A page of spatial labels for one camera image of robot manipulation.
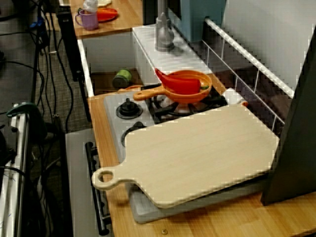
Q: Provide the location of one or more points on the orange toy frying pan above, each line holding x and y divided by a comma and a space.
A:
187, 99

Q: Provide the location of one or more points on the red toy chili pepper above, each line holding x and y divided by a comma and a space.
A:
182, 85

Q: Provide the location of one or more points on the black burner grate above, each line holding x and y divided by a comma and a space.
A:
160, 111

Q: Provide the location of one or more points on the black stove knob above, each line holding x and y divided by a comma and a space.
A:
137, 125
128, 108

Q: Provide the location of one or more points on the grey toy stove plate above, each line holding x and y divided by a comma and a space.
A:
111, 116

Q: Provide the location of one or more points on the light wooden cutting board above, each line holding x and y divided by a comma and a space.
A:
197, 153

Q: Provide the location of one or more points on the green toy can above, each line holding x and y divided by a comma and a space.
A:
122, 77

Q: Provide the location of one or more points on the white cloth piece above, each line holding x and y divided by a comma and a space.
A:
232, 96

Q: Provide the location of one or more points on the white toy sink unit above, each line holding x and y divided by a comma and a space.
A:
108, 54

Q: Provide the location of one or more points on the grey toy faucet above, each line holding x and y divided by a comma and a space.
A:
163, 34

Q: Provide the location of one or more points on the small orange toy piece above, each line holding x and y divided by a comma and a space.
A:
244, 103

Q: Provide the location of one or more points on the dark tiled backsplash panel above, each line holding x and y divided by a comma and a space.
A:
247, 81

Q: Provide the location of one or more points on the white toy oven door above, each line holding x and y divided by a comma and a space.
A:
79, 185

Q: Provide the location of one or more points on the teal blue box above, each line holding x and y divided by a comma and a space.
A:
197, 19

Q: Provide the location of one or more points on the brass countertop screw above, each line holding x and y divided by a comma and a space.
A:
164, 231

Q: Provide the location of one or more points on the red plastic plate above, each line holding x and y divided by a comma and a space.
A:
107, 14

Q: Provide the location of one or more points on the purple plastic cup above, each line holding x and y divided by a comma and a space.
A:
90, 21

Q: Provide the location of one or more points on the black upright bar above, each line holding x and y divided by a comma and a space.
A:
69, 39

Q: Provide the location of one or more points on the wooden toy kitchen countertop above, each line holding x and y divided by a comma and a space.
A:
222, 222

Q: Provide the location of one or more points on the beige flat toy food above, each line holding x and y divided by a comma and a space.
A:
105, 2

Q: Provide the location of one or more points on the white soft toy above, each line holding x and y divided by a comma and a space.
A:
90, 5

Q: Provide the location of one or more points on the dark upright panel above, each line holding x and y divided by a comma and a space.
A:
296, 148

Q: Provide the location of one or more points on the aluminium frame profile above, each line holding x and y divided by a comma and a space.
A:
18, 160

